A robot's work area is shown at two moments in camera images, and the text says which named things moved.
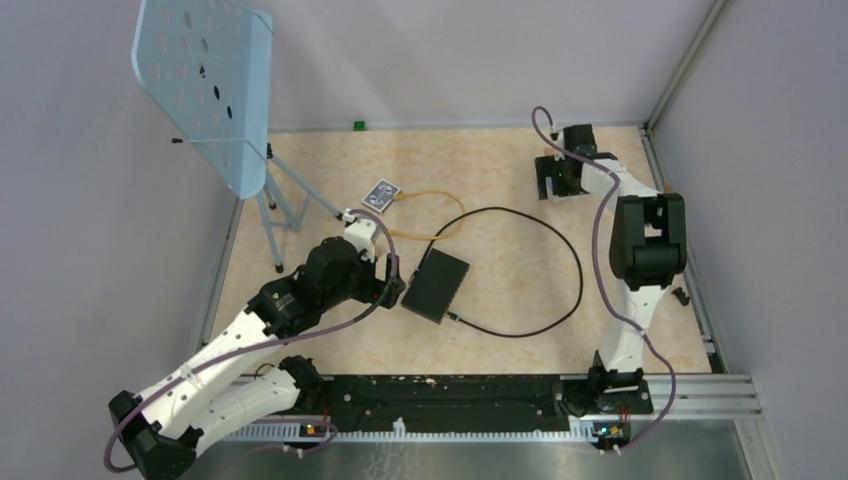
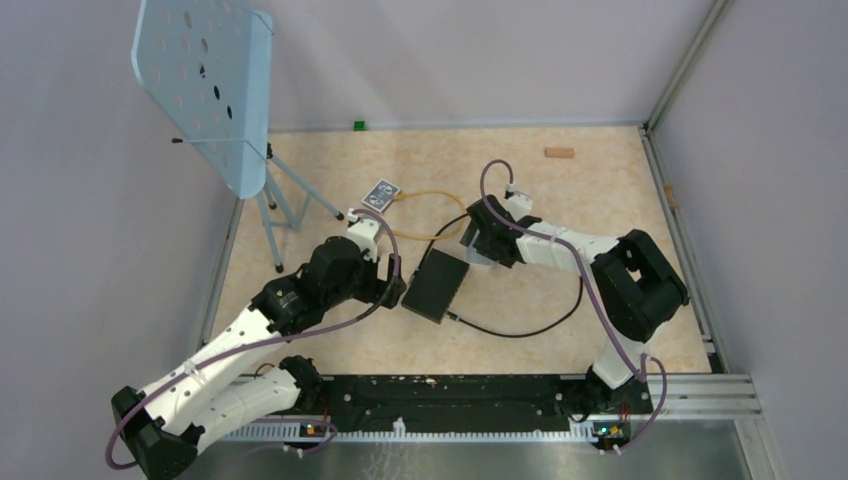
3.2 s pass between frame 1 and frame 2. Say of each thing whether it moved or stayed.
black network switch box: stayed
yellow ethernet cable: stayed
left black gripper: stayed
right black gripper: moved
